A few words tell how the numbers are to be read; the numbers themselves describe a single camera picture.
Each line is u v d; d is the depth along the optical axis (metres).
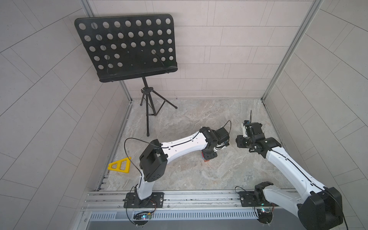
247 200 0.71
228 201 0.72
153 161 0.45
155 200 0.71
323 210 0.38
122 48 0.63
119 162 0.84
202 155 0.71
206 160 0.85
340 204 0.38
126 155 0.87
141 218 0.65
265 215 0.68
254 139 0.61
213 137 0.56
